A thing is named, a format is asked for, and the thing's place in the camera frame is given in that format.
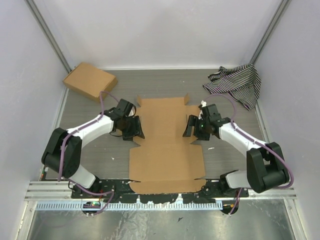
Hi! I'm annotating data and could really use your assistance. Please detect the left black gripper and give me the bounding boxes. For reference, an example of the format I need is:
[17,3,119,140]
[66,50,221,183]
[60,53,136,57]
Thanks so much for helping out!
[121,115,145,142]

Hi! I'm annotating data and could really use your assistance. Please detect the folded brown cardboard box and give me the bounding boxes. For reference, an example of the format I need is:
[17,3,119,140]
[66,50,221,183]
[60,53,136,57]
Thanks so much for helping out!
[63,62,118,103]

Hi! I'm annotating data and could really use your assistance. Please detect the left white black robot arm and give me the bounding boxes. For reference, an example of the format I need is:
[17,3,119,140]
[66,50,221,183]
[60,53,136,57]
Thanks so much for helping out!
[41,99,145,199]

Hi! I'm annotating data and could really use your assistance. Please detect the brown cardboard box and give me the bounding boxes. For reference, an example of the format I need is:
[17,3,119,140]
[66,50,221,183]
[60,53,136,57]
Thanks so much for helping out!
[63,62,118,103]
[129,95,206,194]

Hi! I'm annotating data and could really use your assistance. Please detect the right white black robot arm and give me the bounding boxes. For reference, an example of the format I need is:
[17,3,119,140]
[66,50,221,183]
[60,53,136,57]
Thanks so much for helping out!
[183,101,292,198]

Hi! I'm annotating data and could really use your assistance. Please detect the striped black white cloth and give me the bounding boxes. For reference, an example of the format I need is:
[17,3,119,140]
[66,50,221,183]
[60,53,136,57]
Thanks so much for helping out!
[202,64,262,111]

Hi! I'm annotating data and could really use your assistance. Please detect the slotted grey cable duct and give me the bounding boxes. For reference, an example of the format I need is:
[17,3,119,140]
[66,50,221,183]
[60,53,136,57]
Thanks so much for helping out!
[35,200,223,212]

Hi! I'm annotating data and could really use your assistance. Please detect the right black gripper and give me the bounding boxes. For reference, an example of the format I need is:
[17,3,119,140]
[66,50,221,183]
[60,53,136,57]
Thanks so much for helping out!
[183,114,211,141]

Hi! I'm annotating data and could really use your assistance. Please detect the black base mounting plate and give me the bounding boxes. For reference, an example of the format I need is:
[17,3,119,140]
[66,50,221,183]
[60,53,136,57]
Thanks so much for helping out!
[70,178,250,204]

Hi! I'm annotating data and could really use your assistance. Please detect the aluminium rail front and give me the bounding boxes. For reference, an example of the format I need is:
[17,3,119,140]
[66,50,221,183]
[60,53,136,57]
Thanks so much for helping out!
[24,178,297,201]

